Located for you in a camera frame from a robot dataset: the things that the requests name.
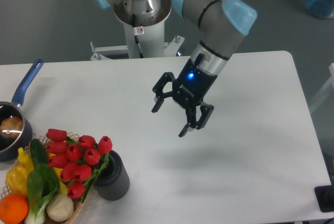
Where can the black device at edge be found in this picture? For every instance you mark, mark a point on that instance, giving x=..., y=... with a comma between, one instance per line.
x=324, y=195

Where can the green bok choy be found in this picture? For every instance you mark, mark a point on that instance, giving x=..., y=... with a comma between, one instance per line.
x=42, y=184

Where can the yellow banana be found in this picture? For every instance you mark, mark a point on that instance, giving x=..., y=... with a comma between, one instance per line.
x=25, y=160

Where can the brown bun in saucepan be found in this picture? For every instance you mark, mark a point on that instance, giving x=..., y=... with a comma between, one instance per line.
x=11, y=127

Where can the woven wicker basket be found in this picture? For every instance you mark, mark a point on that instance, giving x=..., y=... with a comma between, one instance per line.
x=76, y=203

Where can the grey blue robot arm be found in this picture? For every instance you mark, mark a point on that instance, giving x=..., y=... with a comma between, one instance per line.
x=224, y=24

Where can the green cucumber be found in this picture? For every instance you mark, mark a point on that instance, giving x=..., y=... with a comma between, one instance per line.
x=38, y=152

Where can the orange fruit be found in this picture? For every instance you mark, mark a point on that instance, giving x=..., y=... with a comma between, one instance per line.
x=14, y=208

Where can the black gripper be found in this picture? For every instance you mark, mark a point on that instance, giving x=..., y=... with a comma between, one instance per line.
x=188, y=90

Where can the white frame at right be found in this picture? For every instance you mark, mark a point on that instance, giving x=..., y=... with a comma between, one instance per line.
x=323, y=93

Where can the blue handled saucepan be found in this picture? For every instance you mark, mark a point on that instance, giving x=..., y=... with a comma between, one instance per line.
x=9, y=147

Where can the yellow bell pepper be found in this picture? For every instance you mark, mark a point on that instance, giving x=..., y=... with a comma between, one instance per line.
x=16, y=179

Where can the dark grey ribbed vase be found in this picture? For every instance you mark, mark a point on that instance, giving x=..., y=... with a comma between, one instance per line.
x=113, y=182

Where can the beige round bun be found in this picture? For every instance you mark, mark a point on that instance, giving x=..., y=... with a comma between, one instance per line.
x=60, y=208

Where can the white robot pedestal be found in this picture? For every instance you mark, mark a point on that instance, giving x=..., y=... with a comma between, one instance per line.
x=144, y=27

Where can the red tulip bouquet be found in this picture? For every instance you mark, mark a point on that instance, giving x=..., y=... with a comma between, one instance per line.
x=81, y=161

